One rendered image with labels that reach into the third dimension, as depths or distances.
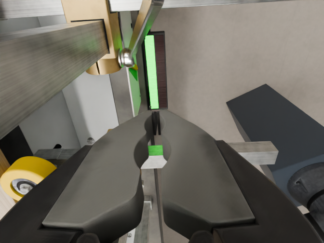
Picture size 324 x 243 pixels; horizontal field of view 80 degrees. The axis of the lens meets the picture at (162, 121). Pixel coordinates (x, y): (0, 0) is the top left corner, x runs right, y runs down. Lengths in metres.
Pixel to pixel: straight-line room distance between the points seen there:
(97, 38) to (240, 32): 1.02
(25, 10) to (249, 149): 0.37
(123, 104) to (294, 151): 0.65
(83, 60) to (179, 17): 0.96
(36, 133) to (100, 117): 0.18
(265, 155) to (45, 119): 0.47
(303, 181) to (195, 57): 0.76
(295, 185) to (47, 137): 0.81
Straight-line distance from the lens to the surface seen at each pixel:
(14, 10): 0.31
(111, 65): 0.27
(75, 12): 0.27
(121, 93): 0.46
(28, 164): 0.37
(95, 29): 0.23
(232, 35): 1.18
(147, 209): 0.64
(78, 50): 0.18
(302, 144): 0.90
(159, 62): 0.43
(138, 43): 0.17
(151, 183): 0.62
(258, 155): 0.38
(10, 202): 0.45
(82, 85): 0.57
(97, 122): 0.61
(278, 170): 0.83
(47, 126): 0.53
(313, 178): 0.85
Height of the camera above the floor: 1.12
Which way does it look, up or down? 60 degrees down
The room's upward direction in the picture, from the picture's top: 179 degrees counter-clockwise
